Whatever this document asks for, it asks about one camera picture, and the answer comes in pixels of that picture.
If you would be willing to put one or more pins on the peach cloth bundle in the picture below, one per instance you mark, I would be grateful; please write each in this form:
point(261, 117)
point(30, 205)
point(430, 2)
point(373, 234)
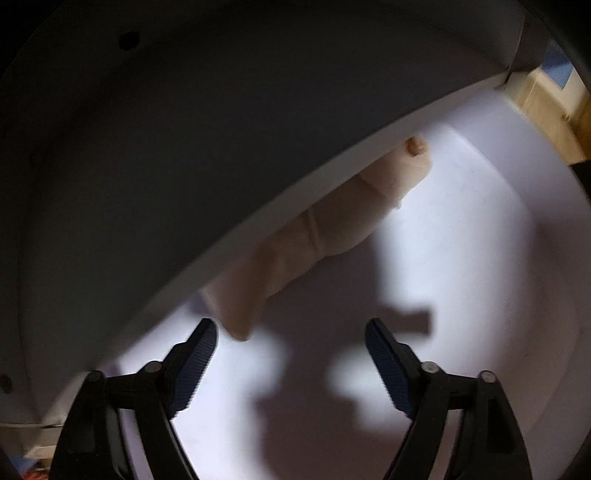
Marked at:
point(337, 221)

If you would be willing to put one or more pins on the white drawer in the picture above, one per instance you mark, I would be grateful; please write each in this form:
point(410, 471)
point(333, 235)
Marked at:
point(461, 230)

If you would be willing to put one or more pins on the white plastic bin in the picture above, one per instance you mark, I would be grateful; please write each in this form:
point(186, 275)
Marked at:
point(184, 138)

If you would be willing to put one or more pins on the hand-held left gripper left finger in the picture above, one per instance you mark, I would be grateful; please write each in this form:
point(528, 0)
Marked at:
point(196, 364)

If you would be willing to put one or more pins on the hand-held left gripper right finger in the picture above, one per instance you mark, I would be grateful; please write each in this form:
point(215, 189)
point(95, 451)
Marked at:
point(388, 364)

